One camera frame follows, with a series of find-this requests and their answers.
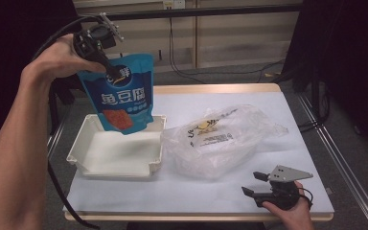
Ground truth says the translucent white plastic bag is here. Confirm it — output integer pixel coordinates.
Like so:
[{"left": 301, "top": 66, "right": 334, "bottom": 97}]
[{"left": 160, "top": 103, "right": 289, "bottom": 180}]

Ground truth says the thick black gripper cable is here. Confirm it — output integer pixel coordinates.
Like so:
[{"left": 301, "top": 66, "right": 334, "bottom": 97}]
[{"left": 31, "top": 14, "right": 102, "bottom": 230}]

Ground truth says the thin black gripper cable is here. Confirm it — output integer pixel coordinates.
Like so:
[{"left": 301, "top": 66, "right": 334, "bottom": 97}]
[{"left": 296, "top": 186, "right": 314, "bottom": 210}]

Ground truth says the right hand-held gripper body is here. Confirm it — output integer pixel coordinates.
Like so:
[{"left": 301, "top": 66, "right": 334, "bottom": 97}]
[{"left": 253, "top": 165, "right": 314, "bottom": 211}]

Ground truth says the dark curtain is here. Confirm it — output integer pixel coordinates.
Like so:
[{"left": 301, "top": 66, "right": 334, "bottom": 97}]
[
  {"left": 0, "top": 0, "right": 78, "bottom": 106},
  {"left": 282, "top": 0, "right": 368, "bottom": 161}
]

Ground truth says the black horizontal bar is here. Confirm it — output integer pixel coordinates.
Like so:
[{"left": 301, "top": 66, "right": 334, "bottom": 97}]
[{"left": 104, "top": 3, "right": 303, "bottom": 21}]

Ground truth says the metal floor rail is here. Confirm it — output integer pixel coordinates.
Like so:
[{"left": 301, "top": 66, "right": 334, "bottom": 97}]
[{"left": 295, "top": 92, "right": 368, "bottom": 230}]

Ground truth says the person's right hand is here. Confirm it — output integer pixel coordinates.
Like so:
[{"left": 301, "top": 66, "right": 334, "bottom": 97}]
[{"left": 262, "top": 180, "right": 315, "bottom": 230}]

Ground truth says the black hanging wall cable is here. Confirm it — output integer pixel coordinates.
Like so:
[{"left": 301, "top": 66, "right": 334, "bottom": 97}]
[{"left": 168, "top": 17, "right": 286, "bottom": 84}]

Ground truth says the blue food packet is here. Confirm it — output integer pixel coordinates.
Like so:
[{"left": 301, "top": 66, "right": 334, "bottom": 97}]
[{"left": 77, "top": 53, "right": 155, "bottom": 136}]

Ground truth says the white plastic tray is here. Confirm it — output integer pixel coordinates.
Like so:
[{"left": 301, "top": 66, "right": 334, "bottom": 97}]
[{"left": 66, "top": 113, "right": 168, "bottom": 178}]

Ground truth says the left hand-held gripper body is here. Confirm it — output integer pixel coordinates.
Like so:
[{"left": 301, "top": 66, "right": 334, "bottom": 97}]
[{"left": 72, "top": 11, "right": 125, "bottom": 61}]

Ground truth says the person's left hand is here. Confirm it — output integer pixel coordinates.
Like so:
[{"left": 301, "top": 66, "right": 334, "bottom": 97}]
[{"left": 20, "top": 33, "right": 107, "bottom": 87}]

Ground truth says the white wall socket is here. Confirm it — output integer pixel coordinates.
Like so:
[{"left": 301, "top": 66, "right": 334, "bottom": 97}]
[{"left": 162, "top": 0, "right": 186, "bottom": 10}]

